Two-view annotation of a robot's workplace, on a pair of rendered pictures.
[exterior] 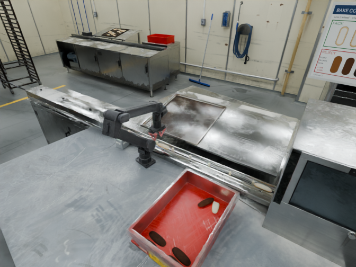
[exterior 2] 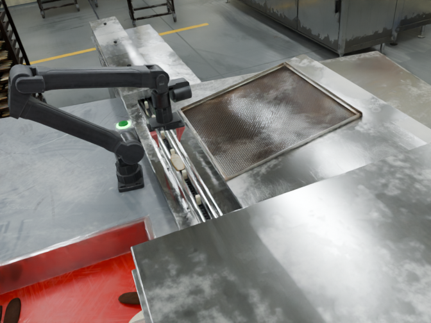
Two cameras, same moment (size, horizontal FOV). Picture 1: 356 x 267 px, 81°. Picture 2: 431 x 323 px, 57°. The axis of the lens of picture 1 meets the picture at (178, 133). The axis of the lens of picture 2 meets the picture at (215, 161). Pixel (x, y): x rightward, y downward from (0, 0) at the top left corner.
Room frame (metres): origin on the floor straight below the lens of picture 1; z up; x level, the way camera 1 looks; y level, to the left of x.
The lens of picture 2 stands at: (0.41, -0.72, 1.67)
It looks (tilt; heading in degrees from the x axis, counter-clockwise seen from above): 36 degrees down; 39
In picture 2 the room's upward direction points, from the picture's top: 7 degrees counter-clockwise
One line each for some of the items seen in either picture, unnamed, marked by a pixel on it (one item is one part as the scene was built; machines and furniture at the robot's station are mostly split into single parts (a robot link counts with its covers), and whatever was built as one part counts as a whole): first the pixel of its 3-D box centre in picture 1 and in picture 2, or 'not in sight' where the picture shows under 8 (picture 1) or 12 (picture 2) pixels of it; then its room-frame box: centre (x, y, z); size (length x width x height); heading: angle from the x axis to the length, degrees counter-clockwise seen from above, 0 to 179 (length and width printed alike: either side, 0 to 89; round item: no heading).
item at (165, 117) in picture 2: (157, 124); (163, 114); (1.22, 0.14, 1.03); 0.10 x 0.07 x 0.07; 146
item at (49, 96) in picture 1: (69, 104); (119, 52); (1.82, 1.04, 0.89); 1.25 x 0.18 x 0.09; 57
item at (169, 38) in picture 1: (160, 38); not in sight; (5.04, 0.38, 0.93); 0.51 x 0.36 x 0.13; 61
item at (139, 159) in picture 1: (144, 157); (128, 170); (1.08, 0.22, 0.86); 0.12 x 0.09 x 0.08; 47
